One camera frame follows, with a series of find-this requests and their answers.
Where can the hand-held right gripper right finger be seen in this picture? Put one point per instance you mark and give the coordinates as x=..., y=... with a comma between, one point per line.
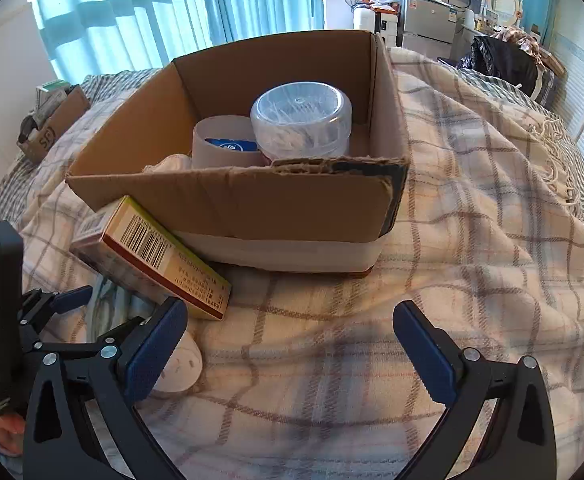
x=424, y=355

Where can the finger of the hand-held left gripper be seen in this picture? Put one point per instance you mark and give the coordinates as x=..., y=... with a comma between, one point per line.
x=71, y=347
x=74, y=297

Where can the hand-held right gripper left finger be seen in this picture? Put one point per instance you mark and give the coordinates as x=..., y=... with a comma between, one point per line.
x=154, y=352

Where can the yellow red medicine box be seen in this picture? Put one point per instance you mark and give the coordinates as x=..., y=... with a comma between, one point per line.
x=171, y=265

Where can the large cardboard box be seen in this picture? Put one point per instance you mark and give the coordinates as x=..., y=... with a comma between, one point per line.
x=272, y=200

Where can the person's left hand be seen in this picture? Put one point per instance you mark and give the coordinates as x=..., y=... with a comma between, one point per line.
x=6, y=435

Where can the white round container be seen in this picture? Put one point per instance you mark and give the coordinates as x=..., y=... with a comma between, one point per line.
x=184, y=365

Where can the light blue plastic packet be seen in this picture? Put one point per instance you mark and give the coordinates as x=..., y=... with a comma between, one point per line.
x=109, y=310

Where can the cream plaid blanket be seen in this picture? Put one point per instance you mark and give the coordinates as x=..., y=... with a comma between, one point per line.
x=372, y=310

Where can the grey checked bedsheet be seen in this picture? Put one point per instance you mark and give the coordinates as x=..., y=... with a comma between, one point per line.
x=16, y=185

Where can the white cloth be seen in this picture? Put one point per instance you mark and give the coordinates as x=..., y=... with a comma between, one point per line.
x=171, y=164

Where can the small brown cardboard box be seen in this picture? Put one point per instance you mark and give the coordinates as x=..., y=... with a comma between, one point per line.
x=61, y=120

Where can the brown cardboard tube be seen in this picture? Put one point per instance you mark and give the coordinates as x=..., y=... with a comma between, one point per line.
x=206, y=152

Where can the green white carton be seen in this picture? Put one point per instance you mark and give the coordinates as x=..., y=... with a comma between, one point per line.
x=51, y=92

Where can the blue round tin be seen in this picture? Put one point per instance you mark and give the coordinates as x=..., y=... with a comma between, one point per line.
x=231, y=146

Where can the clear plastic cotton swab jar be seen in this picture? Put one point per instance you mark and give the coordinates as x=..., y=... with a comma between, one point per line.
x=297, y=125

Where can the blue curtains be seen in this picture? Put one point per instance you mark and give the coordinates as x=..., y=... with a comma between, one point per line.
x=121, y=10

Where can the black bag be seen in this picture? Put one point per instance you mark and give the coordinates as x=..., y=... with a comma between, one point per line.
x=502, y=62

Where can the white window blind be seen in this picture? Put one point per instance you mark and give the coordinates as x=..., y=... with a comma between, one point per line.
x=579, y=95

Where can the brown patterned cloth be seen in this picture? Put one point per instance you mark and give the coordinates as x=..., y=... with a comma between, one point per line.
x=522, y=40

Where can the silver mini fridge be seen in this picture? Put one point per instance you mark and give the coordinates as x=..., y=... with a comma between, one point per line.
x=429, y=20

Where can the white appliance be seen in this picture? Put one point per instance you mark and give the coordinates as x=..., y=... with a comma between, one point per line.
x=372, y=20

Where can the white oval mirror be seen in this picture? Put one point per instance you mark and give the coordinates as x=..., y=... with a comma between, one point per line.
x=502, y=0

